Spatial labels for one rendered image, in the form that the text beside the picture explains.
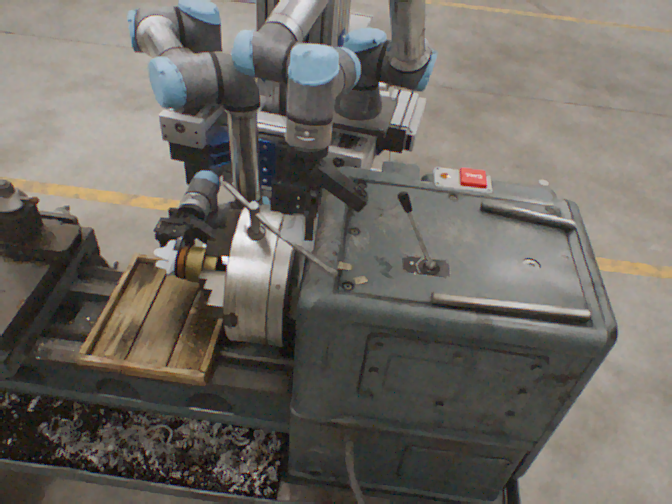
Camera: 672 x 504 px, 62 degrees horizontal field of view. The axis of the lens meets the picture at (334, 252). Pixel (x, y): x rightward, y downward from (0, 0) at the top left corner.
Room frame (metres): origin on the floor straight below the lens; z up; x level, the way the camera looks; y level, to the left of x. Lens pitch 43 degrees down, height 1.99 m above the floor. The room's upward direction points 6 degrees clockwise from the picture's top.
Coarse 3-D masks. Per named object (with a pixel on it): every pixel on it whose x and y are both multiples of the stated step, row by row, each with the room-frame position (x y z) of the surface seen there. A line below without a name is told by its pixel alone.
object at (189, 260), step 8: (184, 248) 0.90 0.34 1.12; (192, 248) 0.89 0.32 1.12; (200, 248) 0.90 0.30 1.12; (176, 256) 0.87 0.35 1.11; (184, 256) 0.87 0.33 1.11; (192, 256) 0.87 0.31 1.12; (200, 256) 0.87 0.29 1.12; (208, 256) 0.88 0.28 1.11; (216, 256) 0.89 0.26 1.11; (176, 264) 0.86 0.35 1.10; (184, 264) 0.86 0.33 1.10; (192, 264) 0.86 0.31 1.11; (200, 264) 0.85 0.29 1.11; (208, 264) 0.86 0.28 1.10; (216, 264) 0.91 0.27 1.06; (176, 272) 0.85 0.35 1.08; (184, 272) 0.85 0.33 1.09; (192, 272) 0.85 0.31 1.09; (200, 272) 0.84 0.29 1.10; (192, 280) 0.84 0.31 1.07
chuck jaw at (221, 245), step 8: (232, 208) 0.97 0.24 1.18; (232, 216) 0.93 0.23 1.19; (232, 224) 0.92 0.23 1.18; (216, 232) 0.91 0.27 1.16; (224, 232) 0.91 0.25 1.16; (232, 232) 0.91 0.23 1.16; (216, 240) 0.91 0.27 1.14; (224, 240) 0.90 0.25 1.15; (208, 248) 0.89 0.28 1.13; (216, 248) 0.89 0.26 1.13; (224, 248) 0.89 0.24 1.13
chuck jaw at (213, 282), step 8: (208, 272) 0.84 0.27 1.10; (216, 272) 0.85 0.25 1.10; (224, 272) 0.85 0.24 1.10; (200, 280) 0.82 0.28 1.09; (208, 280) 0.82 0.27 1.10; (216, 280) 0.82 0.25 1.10; (224, 280) 0.82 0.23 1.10; (200, 288) 0.82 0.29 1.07; (208, 288) 0.79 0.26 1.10; (216, 288) 0.80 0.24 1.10; (224, 288) 0.80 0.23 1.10; (208, 296) 0.79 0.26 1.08; (216, 296) 0.77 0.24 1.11; (208, 304) 0.75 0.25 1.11; (216, 304) 0.75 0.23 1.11; (208, 312) 0.75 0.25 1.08; (216, 312) 0.75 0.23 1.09; (232, 312) 0.73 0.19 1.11; (232, 320) 0.73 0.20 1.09
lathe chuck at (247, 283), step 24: (240, 216) 0.89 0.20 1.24; (264, 216) 0.90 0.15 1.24; (240, 240) 0.82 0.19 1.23; (264, 240) 0.83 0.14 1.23; (240, 264) 0.78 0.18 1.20; (264, 264) 0.78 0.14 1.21; (240, 288) 0.75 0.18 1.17; (264, 288) 0.75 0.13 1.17; (240, 312) 0.73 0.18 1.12; (264, 312) 0.73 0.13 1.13; (240, 336) 0.73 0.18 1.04; (264, 336) 0.72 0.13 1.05
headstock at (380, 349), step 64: (384, 192) 1.00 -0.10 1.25; (448, 192) 1.02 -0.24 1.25; (512, 192) 1.05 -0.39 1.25; (320, 256) 0.78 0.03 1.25; (384, 256) 0.79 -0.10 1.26; (448, 256) 0.81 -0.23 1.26; (512, 256) 0.83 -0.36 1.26; (576, 256) 0.85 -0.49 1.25; (320, 320) 0.66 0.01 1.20; (384, 320) 0.65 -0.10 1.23; (448, 320) 0.65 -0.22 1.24; (512, 320) 0.66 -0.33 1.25; (320, 384) 0.65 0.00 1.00; (384, 384) 0.65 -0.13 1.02; (448, 384) 0.65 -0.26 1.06; (512, 384) 0.64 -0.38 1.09; (576, 384) 0.65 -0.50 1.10
